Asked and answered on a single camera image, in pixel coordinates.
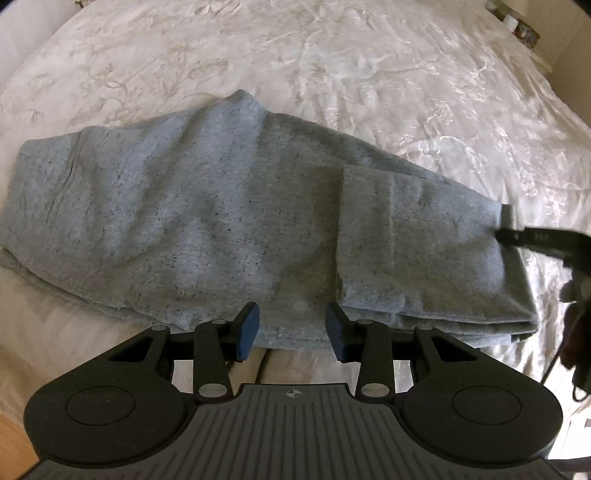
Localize right cream nightstand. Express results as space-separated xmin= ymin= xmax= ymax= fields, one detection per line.
xmin=485 ymin=0 xmax=553 ymax=77

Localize light blue speckled pants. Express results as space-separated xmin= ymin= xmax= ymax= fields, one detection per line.
xmin=1 ymin=91 xmax=539 ymax=349

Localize white embroidered bedspread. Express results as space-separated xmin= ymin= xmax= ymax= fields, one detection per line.
xmin=0 ymin=0 xmax=591 ymax=416

